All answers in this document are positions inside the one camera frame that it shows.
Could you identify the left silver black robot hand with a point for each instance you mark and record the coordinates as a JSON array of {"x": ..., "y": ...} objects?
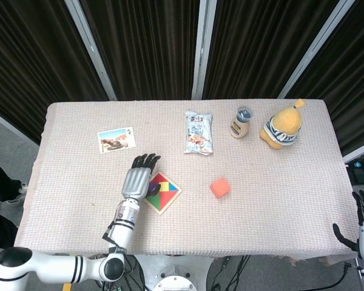
[{"x": 136, "y": 183}]

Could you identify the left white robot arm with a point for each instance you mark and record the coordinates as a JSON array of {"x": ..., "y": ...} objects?
[{"x": 122, "y": 230}]

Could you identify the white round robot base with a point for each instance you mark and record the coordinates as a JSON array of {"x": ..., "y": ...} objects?
[{"x": 176, "y": 272}]

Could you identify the colourful wooden tangram puzzle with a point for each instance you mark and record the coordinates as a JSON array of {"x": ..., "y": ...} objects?
[{"x": 167, "y": 198}]

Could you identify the landscape photo postcard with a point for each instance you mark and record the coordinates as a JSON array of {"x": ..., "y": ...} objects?
[{"x": 116, "y": 140}]

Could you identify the black equipment box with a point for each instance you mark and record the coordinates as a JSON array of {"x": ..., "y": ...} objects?
[{"x": 362, "y": 174}]

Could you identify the pink woven tablecloth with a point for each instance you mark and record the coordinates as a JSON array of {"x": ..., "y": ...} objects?
[{"x": 200, "y": 227}]

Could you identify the white snack bag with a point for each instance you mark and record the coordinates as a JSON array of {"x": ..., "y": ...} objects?
[{"x": 198, "y": 133}]

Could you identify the orange cube block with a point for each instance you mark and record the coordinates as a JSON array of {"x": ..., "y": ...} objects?
[{"x": 220, "y": 188}]

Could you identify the grey sneaker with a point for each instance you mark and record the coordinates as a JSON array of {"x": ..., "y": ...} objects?
[{"x": 23, "y": 188}]

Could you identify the mayonnaise bottle with grey cap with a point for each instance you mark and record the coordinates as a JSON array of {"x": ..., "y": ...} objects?
[{"x": 239, "y": 127}]

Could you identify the person leg black trousers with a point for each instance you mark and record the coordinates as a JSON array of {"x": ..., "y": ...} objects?
[
  {"x": 1, "y": 228},
  {"x": 1, "y": 185}
]

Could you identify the dark pleated curtain panel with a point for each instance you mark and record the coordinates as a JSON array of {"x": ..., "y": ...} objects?
[
  {"x": 254, "y": 45},
  {"x": 145, "y": 45},
  {"x": 33, "y": 60},
  {"x": 352, "y": 75}
]

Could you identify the yellow plush toy striped shirt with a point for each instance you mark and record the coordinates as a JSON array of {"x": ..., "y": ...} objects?
[{"x": 283, "y": 124}]

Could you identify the grey metal frame rail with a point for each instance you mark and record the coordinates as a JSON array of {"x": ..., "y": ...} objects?
[
  {"x": 3, "y": 120},
  {"x": 359, "y": 154}
]

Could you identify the grey metal frame post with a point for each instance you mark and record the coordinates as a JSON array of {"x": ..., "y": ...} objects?
[
  {"x": 316, "y": 48},
  {"x": 92, "y": 50},
  {"x": 203, "y": 45}
]

